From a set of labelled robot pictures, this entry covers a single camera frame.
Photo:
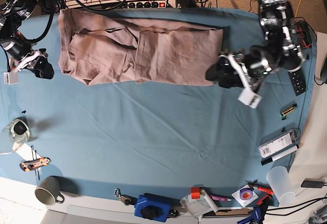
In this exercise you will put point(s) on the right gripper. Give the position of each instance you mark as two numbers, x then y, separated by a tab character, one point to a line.
20	55

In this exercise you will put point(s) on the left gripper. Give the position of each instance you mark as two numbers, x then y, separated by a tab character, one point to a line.
255	65

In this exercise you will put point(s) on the pink T-shirt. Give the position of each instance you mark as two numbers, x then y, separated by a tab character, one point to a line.
96	49

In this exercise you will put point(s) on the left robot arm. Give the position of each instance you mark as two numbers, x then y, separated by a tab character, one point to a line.
282	50

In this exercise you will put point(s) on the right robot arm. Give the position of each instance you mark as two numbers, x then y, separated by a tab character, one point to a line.
15	12

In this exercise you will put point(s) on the clear tape roll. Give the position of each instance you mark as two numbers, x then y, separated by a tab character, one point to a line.
18	131

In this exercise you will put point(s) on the black remote control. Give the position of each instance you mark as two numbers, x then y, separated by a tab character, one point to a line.
298	82

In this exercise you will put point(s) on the blue table cloth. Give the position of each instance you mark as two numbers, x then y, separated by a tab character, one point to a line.
148	138

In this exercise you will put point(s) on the orange black clamp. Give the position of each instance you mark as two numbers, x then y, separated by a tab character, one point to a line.
304	32

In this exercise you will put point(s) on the clear plastic package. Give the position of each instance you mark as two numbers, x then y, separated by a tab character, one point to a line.
281	142

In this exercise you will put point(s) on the black white marker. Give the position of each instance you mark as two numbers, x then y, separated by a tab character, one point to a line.
280	155

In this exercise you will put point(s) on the white power strip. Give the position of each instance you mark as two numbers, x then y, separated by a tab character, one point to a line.
149	4

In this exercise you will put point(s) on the orange utility knife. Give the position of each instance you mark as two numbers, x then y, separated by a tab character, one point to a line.
34	164

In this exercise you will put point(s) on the grey ceramic mug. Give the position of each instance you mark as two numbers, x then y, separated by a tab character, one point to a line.
48	192

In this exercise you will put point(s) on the translucent plastic cup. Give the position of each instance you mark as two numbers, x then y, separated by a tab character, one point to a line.
279	181

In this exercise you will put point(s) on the red plastic block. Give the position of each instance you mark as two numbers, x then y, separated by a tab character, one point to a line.
195	193

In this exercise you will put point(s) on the blue purple disc sleeve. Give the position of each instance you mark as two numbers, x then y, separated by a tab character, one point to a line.
245	196

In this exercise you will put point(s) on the pink pen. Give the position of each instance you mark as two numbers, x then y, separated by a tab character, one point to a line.
220	198

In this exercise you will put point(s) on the white paper tube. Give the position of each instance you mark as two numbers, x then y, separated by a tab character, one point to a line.
209	200

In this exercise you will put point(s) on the black power adapter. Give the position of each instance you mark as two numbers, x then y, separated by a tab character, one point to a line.
311	183

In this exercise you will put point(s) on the blue bar clamp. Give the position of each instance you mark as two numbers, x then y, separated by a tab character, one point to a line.
258	213

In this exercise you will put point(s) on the blue plastic box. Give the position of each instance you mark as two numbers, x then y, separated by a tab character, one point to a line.
152	207

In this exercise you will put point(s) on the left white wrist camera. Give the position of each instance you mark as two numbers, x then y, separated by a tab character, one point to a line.
249	98

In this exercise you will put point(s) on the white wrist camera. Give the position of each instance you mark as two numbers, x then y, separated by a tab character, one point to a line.
10	78
249	98

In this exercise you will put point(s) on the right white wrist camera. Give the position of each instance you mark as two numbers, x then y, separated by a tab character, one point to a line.
10	78

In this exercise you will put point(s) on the red handled pliers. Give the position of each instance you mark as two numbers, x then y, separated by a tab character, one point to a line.
261	188

